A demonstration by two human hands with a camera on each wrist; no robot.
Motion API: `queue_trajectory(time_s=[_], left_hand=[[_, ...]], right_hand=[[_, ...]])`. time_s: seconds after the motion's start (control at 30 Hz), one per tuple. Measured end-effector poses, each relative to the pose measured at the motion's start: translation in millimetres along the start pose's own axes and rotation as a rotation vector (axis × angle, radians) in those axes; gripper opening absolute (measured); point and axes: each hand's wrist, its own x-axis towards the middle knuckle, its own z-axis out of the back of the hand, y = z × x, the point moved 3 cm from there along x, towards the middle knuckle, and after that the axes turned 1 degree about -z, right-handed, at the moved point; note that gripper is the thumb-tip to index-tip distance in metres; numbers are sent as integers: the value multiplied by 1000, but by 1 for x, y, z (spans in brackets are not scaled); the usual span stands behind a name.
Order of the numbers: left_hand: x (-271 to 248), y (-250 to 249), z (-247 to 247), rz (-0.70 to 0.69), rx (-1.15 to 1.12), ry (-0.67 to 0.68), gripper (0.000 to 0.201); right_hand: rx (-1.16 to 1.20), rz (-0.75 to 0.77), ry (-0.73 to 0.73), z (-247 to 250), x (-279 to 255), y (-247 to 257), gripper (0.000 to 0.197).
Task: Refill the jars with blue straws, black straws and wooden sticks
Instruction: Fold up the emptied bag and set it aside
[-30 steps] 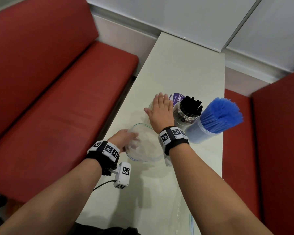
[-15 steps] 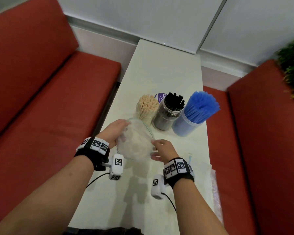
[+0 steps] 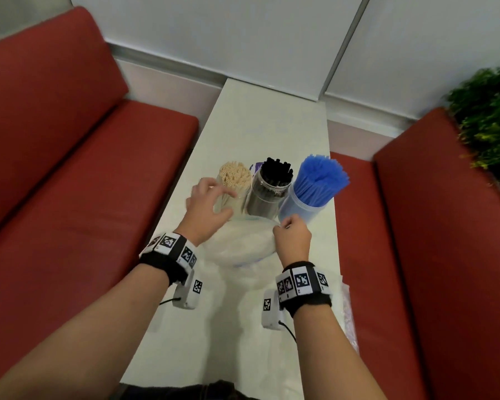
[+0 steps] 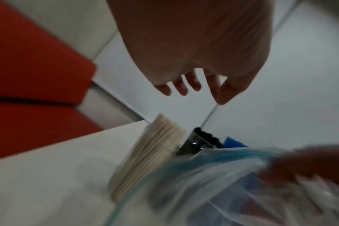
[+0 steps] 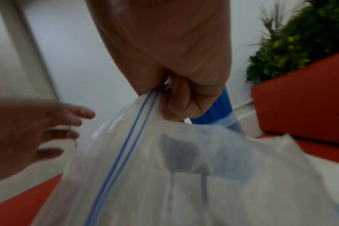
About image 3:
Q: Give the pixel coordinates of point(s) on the green plant hedge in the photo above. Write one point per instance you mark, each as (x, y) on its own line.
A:
(487, 120)

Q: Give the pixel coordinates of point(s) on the person's left forearm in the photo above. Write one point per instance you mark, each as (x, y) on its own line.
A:
(79, 341)

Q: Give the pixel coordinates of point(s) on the frosted plastic jar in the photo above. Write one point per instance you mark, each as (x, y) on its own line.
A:
(296, 210)

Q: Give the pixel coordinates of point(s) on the clear glass jar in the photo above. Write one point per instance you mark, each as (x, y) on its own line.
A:
(262, 202)
(237, 199)

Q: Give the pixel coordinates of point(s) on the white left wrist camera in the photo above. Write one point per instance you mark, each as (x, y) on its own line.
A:
(187, 297)

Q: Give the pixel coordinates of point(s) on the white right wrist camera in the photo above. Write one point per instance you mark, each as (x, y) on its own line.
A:
(271, 318)

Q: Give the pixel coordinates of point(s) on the small bunch of blue straws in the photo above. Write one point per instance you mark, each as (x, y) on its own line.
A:
(321, 179)

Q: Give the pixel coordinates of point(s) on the clear blue-zip bag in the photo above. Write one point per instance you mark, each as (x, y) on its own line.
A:
(241, 241)

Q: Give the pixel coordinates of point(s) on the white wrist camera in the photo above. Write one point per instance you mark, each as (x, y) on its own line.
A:
(187, 297)
(271, 318)

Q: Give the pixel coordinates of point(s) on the small bunch of black straws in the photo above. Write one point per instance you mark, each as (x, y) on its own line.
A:
(277, 170)

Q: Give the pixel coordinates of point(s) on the person's right forearm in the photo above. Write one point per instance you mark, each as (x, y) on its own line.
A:
(333, 354)

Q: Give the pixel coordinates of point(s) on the person's dark clothing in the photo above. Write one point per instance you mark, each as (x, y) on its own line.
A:
(191, 391)

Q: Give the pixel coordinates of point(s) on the red sofa beside plant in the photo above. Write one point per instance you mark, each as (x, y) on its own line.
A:
(446, 262)

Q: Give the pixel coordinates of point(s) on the black right wristband with markers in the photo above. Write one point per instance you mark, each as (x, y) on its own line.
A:
(306, 302)

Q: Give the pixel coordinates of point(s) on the black wristband with markers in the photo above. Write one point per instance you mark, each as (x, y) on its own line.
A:
(306, 302)
(162, 262)

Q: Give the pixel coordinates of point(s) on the person's left hand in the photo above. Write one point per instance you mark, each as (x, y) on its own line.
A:
(202, 212)

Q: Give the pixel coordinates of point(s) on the black left wristband with markers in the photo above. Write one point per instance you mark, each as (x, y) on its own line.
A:
(162, 262)

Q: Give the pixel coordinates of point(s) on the person's right hand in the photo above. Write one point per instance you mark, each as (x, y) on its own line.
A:
(293, 241)

